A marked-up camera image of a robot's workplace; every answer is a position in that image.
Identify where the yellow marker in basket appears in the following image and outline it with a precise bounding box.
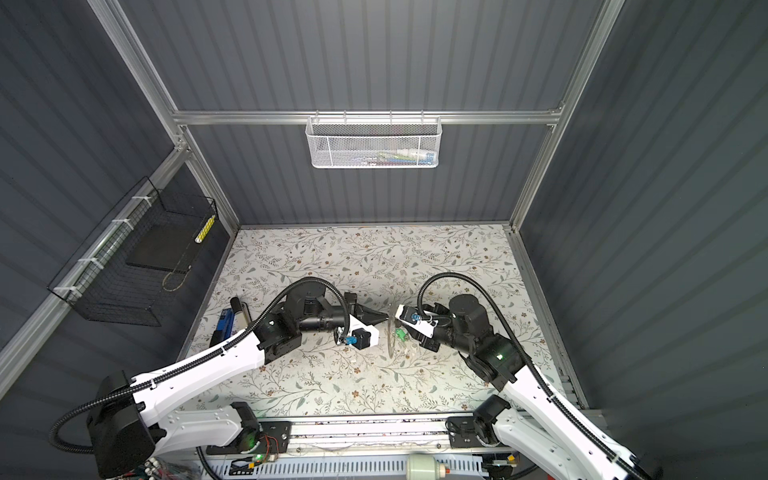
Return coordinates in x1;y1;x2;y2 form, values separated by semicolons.
194;214;217;244

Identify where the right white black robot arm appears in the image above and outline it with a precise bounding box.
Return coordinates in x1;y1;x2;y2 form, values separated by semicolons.
396;284;649;479

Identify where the white mesh wall basket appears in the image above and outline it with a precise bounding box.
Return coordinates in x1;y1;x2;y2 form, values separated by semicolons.
305;115;443;169

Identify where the white cylinder canister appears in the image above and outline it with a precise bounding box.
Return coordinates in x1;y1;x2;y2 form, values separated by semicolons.
405;454;450;480

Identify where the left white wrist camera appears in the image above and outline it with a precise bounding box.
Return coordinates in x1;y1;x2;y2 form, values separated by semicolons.
344;325;380;350

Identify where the blue black tool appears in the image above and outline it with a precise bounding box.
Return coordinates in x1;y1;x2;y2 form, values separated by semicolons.
209;297;251;350

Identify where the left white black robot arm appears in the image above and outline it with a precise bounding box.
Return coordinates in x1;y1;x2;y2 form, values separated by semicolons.
48;276;388;479

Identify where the metal perforated ring disc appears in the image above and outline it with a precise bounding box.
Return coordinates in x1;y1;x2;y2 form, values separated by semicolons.
387;303;399;359

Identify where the white slotted cable duct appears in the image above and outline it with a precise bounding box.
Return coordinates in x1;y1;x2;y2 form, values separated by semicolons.
209;454;490;479

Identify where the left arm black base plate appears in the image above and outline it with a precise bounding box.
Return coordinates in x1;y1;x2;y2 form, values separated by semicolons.
205;421;292;456

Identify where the black wire wall basket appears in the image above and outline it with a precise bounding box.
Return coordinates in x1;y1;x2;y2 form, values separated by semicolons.
48;179;218;327

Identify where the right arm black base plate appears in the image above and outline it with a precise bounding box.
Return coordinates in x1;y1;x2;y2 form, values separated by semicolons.
444;415;512;450

